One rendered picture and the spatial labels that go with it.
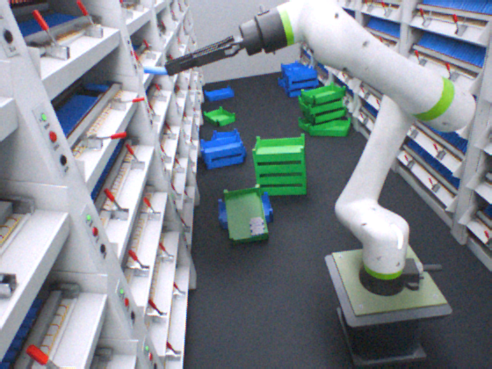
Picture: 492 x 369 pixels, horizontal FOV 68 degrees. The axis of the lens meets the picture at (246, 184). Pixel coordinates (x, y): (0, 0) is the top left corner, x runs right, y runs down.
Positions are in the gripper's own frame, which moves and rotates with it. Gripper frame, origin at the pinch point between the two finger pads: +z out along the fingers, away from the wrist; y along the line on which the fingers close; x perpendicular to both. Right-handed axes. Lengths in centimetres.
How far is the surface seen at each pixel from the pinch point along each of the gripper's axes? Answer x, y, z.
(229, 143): 97, -168, 14
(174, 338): 85, 7, 39
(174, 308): 85, -6, 40
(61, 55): -12.0, 15.6, 18.8
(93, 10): -17.5, -29.7, 22.4
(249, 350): 105, 6, 17
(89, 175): 9.0, 27.2, 21.3
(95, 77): -0.1, -29.7, 31.9
